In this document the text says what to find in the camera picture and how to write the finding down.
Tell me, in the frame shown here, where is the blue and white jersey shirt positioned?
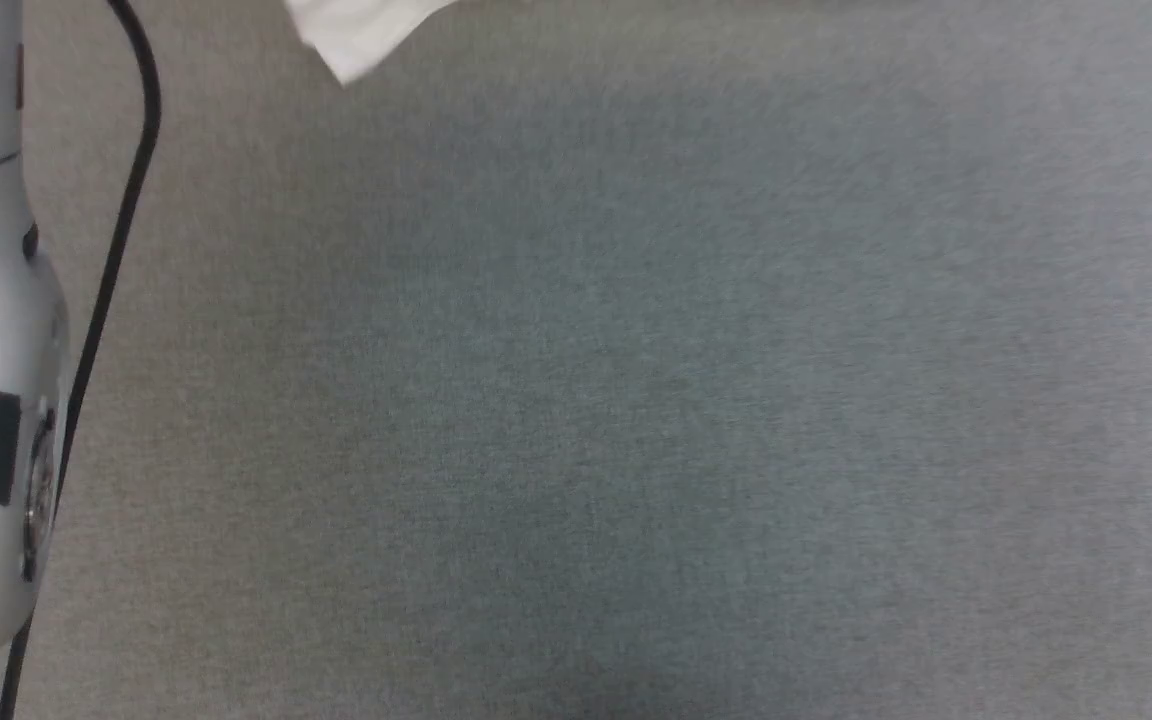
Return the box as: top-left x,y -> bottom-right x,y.
281,0 -> 459,87

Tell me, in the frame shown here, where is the grey fabric sofa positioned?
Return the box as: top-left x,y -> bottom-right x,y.
0,0 -> 1152,720

